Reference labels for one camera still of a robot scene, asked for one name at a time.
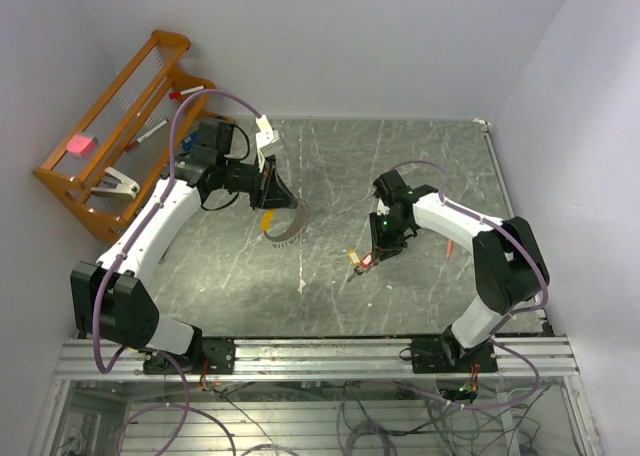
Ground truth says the brown tipped marker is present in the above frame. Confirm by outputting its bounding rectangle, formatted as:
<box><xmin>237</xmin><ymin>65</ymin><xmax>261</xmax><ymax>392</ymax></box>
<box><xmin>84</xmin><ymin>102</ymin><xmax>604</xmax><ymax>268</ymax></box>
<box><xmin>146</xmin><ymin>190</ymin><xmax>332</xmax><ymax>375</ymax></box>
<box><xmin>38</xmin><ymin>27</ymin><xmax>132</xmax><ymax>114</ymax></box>
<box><xmin>124</xmin><ymin>119</ymin><xmax>169</xmax><ymax>152</ymax></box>

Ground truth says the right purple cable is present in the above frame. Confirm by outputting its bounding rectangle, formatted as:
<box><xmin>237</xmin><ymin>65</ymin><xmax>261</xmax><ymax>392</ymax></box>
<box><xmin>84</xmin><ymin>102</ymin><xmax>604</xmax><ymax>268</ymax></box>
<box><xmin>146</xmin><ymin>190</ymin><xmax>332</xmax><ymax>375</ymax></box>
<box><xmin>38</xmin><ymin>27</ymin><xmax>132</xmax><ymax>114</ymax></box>
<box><xmin>387</xmin><ymin>159</ymin><xmax>551</xmax><ymax>337</ymax></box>

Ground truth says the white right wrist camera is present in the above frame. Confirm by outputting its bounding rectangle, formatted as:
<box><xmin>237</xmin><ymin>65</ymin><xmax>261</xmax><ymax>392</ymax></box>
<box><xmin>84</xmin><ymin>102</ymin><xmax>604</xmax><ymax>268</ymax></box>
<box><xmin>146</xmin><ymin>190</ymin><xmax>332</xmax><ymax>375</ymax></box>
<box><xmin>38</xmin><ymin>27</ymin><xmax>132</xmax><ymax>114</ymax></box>
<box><xmin>376</xmin><ymin>199</ymin><xmax>390</xmax><ymax>216</ymax></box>

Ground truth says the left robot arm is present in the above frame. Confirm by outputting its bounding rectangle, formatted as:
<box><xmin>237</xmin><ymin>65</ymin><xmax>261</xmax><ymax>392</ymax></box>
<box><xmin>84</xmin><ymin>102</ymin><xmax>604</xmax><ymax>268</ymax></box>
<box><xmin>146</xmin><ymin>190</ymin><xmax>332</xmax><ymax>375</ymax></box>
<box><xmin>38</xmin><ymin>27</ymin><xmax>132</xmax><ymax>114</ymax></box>
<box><xmin>70</xmin><ymin>116</ymin><xmax>309</xmax><ymax>373</ymax></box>

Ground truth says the red capped marker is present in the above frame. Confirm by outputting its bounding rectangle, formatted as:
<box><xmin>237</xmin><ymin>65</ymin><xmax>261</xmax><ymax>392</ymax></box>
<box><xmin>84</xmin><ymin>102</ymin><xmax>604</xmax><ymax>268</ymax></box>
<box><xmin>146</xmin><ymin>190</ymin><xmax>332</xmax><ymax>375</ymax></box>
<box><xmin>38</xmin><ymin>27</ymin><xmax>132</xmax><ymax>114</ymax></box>
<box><xmin>169</xmin><ymin>85</ymin><xmax>205</xmax><ymax>100</ymax></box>

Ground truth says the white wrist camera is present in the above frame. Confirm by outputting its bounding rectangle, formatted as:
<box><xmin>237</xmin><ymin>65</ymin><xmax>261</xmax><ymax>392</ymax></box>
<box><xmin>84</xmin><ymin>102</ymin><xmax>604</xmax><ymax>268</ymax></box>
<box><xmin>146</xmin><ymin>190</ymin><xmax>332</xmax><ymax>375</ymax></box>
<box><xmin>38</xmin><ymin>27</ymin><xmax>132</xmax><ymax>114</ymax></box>
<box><xmin>376</xmin><ymin>199</ymin><xmax>390</xmax><ymax>216</ymax></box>
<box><xmin>255</xmin><ymin>115</ymin><xmax>282</xmax><ymax>172</ymax></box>

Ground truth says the blue stapler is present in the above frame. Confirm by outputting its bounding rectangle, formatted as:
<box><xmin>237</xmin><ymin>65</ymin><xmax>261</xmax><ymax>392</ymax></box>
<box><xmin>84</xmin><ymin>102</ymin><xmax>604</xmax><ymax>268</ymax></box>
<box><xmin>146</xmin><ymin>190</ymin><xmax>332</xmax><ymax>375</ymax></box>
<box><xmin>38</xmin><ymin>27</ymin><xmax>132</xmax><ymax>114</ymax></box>
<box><xmin>181</xmin><ymin>131</ymin><xmax>198</xmax><ymax>153</ymax></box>

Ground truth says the yellow key tag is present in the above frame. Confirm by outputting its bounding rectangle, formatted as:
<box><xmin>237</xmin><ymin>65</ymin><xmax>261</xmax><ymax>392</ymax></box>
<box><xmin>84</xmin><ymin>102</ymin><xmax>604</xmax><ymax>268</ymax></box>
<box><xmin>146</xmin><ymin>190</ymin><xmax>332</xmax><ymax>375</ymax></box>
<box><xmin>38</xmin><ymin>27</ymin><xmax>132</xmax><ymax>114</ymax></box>
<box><xmin>347</xmin><ymin>249</ymin><xmax>361</xmax><ymax>266</ymax></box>

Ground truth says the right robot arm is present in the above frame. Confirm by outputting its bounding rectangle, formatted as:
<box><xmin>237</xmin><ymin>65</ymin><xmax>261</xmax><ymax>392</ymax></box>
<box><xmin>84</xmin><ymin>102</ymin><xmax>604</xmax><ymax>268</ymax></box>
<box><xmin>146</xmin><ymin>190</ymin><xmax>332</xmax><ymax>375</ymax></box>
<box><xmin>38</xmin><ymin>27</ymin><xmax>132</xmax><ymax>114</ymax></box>
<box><xmin>360</xmin><ymin>170</ymin><xmax>550</xmax><ymax>373</ymax></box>

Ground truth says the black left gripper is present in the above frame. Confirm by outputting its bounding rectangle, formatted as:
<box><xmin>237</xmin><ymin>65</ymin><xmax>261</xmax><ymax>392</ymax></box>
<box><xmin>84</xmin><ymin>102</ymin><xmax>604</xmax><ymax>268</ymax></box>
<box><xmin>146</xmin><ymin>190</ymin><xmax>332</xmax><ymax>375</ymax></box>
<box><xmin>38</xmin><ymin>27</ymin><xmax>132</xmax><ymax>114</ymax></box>
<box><xmin>218</xmin><ymin>152</ymin><xmax>298</xmax><ymax>211</ymax></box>

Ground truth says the silver key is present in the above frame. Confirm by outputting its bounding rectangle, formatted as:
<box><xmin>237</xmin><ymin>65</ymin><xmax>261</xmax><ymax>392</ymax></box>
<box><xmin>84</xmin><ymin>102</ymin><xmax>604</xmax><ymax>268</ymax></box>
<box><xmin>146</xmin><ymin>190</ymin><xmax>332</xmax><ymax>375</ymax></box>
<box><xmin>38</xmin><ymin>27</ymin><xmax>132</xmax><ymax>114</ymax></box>
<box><xmin>347</xmin><ymin>267</ymin><xmax>365</xmax><ymax>282</ymax></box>

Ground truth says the large keyring with yellow handle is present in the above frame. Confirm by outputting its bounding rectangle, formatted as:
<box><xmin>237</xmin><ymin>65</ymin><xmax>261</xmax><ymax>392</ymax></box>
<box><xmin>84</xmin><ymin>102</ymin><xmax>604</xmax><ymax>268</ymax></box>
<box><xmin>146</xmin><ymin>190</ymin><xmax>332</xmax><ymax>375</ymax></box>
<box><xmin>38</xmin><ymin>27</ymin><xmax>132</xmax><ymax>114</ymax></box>
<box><xmin>262</xmin><ymin>200</ymin><xmax>310</xmax><ymax>248</ymax></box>

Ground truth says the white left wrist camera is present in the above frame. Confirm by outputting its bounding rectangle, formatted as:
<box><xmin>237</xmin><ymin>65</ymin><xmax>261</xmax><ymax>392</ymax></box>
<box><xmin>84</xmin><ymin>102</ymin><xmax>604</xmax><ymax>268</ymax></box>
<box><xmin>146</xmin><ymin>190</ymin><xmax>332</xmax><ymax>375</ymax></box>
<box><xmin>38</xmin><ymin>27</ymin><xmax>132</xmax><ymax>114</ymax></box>
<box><xmin>255</xmin><ymin>115</ymin><xmax>282</xmax><ymax>172</ymax></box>

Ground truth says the pink eraser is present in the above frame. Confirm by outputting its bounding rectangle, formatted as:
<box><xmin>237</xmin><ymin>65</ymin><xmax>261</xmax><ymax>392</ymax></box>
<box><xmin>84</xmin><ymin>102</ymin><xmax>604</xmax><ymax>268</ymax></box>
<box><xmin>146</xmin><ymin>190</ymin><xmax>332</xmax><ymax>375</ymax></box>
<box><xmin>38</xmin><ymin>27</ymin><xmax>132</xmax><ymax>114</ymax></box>
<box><xmin>66</xmin><ymin>133</ymin><xmax>97</xmax><ymax>158</ymax></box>

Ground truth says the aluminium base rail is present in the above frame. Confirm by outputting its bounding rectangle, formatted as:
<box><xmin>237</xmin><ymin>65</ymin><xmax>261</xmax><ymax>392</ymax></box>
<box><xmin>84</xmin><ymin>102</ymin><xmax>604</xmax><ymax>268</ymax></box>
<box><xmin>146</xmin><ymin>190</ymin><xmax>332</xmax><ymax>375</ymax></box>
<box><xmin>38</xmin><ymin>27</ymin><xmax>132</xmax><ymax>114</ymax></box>
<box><xmin>54</xmin><ymin>337</ymin><xmax>579</xmax><ymax>382</ymax></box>

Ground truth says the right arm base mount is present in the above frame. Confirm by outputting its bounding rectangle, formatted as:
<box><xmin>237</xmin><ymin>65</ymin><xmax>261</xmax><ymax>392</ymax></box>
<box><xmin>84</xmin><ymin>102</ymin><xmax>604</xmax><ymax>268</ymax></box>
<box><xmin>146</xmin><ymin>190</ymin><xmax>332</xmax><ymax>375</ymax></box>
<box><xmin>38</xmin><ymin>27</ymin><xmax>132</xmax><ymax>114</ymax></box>
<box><xmin>399</xmin><ymin>335</ymin><xmax>498</xmax><ymax>374</ymax></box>

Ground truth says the red key tag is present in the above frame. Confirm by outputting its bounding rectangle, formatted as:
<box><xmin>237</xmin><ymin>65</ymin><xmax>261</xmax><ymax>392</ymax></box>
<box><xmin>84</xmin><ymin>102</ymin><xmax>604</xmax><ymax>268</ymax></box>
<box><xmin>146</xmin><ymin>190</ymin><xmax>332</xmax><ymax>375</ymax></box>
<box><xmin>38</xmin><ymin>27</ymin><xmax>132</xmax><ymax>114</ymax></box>
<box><xmin>360</xmin><ymin>252</ymin><xmax>375</xmax><ymax>270</ymax></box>

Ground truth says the white stapler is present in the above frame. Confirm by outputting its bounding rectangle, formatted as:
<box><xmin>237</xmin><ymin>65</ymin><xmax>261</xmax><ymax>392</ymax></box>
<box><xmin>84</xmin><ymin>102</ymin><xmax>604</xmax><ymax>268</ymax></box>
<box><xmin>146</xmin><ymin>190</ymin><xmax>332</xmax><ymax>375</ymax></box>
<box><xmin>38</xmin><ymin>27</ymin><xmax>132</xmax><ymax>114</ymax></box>
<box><xmin>91</xmin><ymin>167</ymin><xmax>140</xmax><ymax>200</ymax></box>

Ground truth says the orange wooden rack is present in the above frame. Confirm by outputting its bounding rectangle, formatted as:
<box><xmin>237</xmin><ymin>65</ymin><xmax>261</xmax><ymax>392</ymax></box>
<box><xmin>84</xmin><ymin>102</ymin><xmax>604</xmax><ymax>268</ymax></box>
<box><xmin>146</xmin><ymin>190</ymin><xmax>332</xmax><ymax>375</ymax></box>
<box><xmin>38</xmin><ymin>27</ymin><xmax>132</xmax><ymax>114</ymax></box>
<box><xmin>33</xmin><ymin>30</ymin><xmax>214</xmax><ymax>243</ymax></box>

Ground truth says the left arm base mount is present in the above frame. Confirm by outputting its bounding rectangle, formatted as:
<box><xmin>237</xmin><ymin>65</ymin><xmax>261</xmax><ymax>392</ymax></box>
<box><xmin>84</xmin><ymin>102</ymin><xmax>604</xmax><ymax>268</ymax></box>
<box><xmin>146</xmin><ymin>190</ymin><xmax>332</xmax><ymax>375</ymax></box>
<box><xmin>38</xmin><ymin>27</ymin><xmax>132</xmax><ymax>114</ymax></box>
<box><xmin>142</xmin><ymin>337</ymin><xmax>236</xmax><ymax>375</ymax></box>

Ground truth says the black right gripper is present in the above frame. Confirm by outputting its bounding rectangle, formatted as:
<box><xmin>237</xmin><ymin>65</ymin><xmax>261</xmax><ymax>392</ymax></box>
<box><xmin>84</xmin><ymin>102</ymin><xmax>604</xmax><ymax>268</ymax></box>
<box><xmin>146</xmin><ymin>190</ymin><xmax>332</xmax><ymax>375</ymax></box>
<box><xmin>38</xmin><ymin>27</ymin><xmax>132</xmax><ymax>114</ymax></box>
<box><xmin>369</xmin><ymin>210</ymin><xmax>410</xmax><ymax>261</ymax></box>

